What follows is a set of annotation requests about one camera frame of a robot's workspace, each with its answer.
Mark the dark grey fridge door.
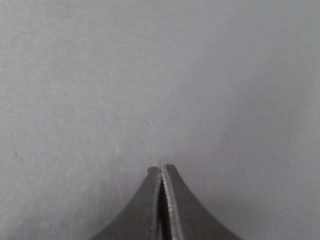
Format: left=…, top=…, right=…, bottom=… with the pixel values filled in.
left=0, top=0, right=320, bottom=240

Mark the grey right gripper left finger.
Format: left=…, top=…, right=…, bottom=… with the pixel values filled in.
left=93, top=167, right=162, bottom=240

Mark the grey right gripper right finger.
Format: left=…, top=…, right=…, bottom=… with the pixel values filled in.
left=161, top=164, right=240, bottom=240

